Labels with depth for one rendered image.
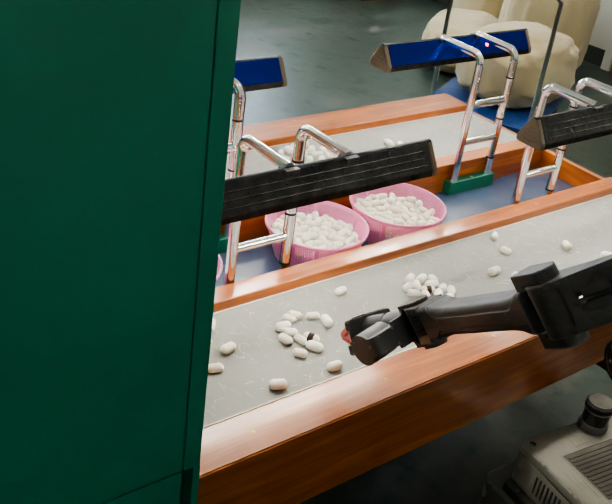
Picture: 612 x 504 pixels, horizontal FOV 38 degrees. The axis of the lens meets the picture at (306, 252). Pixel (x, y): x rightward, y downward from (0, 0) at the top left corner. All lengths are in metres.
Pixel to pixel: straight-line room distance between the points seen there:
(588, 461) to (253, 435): 0.90
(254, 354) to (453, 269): 0.64
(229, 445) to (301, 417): 0.15
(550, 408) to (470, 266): 0.98
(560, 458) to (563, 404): 1.00
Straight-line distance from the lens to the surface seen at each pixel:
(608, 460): 2.22
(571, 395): 3.21
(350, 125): 2.90
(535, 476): 2.17
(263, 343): 1.84
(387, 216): 2.40
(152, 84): 1.03
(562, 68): 5.11
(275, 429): 1.60
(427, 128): 3.05
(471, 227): 2.39
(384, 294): 2.06
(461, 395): 1.91
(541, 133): 2.21
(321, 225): 2.31
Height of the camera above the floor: 1.83
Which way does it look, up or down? 30 degrees down
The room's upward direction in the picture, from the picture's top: 8 degrees clockwise
